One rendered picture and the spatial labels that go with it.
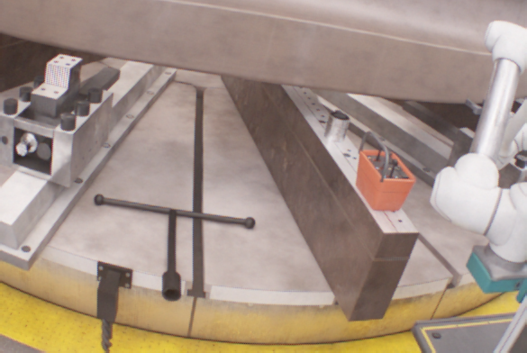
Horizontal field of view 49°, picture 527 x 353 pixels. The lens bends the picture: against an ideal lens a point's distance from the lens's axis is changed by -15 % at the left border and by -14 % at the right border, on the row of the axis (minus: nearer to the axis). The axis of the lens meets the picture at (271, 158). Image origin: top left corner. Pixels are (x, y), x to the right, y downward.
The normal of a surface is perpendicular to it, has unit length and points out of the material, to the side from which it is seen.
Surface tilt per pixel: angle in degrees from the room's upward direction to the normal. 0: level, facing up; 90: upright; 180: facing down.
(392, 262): 90
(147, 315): 90
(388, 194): 97
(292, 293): 90
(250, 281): 0
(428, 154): 72
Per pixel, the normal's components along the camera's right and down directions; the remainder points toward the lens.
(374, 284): 0.25, 0.47
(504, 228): -0.44, 0.27
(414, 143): -0.67, -0.16
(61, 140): -0.12, 0.41
